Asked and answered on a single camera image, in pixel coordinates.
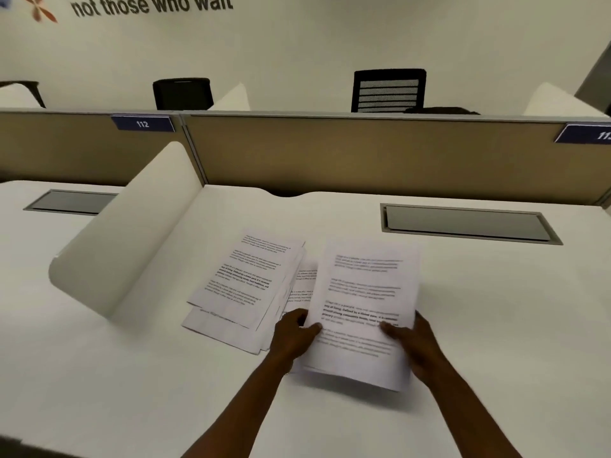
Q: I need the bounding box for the person's right forearm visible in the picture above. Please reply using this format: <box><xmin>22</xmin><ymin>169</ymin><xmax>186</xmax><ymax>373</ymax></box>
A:
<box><xmin>428</xmin><ymin>369</ymin><xmax>524</xmax><ymax>458</ymax></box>

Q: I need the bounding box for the person's left hand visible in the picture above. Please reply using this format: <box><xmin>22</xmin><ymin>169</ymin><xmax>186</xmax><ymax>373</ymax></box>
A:
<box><xmin>269</xmin><ymin>308</ymin><xmax>323</xmax><ymax>366</ymax></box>

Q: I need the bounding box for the pile of printed white papers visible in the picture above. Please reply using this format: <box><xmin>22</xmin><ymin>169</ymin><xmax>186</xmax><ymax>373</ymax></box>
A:
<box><xmin>181</xmin><ymin>228</ymin><xmax>423</xmax><ymax>392</ymax></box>

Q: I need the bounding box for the grey cable tray lid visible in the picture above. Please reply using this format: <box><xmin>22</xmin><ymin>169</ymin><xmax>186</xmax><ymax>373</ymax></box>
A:
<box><xmin>24</xmin><ymin>188</ymin><xmax>119</xmax><ymax>217</ymax></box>
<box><xmin>380</xmin><ymin>202</ymin><xmax>564</xmax><ymax>246</ymax></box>

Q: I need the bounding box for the dark blue door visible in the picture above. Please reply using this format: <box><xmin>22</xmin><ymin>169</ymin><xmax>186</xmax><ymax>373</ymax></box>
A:
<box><xmin>572</xmin><ymin>40</ymin><xmax>611</xmax><ymax>115</ymax></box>

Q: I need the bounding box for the person's right hand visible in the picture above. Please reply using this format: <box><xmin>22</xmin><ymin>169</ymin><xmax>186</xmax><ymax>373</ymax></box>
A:
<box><xmin>380</xmin><ymin>310</ymin><xmax>452</xmax><ymax>389</ymax></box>

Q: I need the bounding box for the blue number plate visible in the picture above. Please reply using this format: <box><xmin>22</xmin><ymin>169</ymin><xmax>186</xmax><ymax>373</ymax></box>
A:
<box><xmin>110</xmin><ymin>114</ymin><xmax>176</xmax><ymax>133</ymax></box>
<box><xmin>554</xmin><ymin>122</ymin><xmax>611</xmax><ymax>144</ymax></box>

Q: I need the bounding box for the black bag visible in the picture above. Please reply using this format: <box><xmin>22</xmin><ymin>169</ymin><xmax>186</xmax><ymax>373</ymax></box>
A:
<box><xmin>403</xmin><ymin>107</ymin><xmax>481</xmax><ymax>116</ymax></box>

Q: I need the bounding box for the white desk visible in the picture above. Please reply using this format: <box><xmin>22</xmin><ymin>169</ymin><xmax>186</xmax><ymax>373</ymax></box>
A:
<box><xmin>0</xmin><ymin>179</ymin><xmax>144</xmax><ymax>454</ymax></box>
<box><xmin>47</xmin><ymin>184</ymin><xmax>611</xmax><ymax>458</ymax></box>

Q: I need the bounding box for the person's left forearm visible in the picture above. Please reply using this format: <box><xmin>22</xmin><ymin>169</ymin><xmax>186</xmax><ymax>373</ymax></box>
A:
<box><xmin>181</xmin><ymin>350</ymin><xmax>293</xmax><ymax>458</ymax></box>

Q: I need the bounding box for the black solid-back office chair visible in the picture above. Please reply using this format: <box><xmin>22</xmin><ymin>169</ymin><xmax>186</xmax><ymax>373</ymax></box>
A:
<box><xmin>152</xmin><ymin>78</ymin><xmax>214</xmax><ymax>112</ymax></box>

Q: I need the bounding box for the black striped mesh office chair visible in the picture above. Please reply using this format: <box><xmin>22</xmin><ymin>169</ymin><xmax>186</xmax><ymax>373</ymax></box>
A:
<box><xmin>351</xmin><ymin>68</ymin><xmax>427</xmax><ymax>114</ymax></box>

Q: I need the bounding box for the white curved divider panel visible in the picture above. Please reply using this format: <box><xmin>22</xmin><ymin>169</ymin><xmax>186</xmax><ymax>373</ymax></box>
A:
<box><xmin>48</xmin><ymin>141</ymin><xmax>204</xmax><ymax>320</ymax></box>
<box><xmin>0</xmin><ymin>84</ymin><xmax>41</xmax><ymax>109</ymax></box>
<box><xmin>523</xmin><ymin>82</ymin><xmax>611</xmax><ymax>119</ymax></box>
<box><xmin>207</xmin><ymin>82</ymin><xmax>251</xmax><ymax>112</ymax></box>

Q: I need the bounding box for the beige partition screen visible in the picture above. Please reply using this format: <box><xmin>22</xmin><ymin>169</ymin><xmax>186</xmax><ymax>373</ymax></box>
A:
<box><xmin>181</xmin><ymin>111</ymin><xmax>611</xmax><ymax>208</ymax></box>
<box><xmin>0</xmin><ymin>108</ymin><xmax>209</xmax><ymax>186</ymax></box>

